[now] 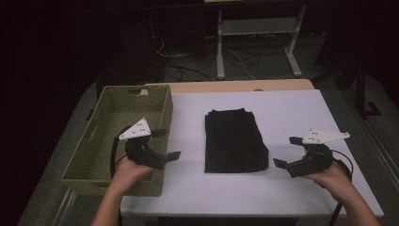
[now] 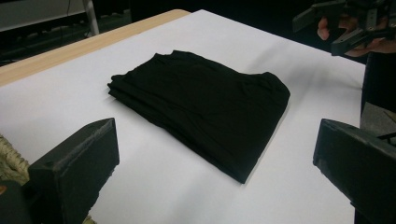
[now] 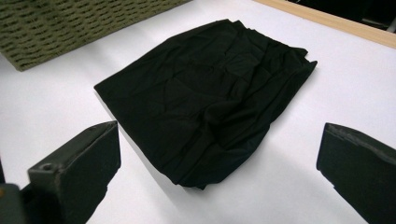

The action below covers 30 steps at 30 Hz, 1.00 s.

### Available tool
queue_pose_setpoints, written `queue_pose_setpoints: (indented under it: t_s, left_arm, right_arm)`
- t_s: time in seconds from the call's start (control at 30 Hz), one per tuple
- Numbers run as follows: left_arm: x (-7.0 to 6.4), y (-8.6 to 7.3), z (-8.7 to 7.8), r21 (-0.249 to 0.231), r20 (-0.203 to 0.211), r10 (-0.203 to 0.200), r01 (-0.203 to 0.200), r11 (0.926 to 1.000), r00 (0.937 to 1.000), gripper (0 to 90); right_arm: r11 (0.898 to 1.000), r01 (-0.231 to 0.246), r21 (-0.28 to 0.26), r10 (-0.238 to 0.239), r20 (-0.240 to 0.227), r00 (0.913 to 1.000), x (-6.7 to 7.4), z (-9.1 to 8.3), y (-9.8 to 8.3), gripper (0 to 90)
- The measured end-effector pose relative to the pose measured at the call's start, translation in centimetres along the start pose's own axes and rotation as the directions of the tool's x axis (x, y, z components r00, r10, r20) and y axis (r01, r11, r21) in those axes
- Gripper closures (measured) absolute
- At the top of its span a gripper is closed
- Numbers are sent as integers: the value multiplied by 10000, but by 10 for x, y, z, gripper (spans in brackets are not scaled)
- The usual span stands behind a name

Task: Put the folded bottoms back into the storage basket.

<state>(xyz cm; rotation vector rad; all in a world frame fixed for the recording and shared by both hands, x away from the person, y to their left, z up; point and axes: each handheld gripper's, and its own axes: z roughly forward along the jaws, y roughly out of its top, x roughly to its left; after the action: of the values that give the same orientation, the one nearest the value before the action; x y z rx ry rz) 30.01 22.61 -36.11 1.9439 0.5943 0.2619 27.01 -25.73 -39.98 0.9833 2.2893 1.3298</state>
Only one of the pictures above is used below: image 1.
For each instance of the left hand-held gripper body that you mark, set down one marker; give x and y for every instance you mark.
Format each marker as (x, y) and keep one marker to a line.
(138, 129)

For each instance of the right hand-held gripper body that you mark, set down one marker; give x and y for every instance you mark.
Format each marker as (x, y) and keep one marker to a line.
(313, 161)

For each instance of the black cloth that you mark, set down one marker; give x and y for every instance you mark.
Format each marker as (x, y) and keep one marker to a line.
(233, 141)

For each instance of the green woven basket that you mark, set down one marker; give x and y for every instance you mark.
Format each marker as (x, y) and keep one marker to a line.
(94, 157)

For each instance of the person's right hand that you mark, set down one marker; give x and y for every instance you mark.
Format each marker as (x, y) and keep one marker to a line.
(335, 183)

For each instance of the person's left hand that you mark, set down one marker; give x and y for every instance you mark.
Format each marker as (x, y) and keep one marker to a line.
(125, 175)

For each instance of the white board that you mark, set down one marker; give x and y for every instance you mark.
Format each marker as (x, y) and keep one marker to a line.
(298, 109)

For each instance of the wooden table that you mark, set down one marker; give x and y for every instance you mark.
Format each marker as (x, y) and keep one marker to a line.
(235, 85)

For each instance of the dark metal stand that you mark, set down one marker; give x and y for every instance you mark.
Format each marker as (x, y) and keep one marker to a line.
(360, 91)

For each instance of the white metal stand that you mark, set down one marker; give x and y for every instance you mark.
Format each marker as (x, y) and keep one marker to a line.
(220, 47)

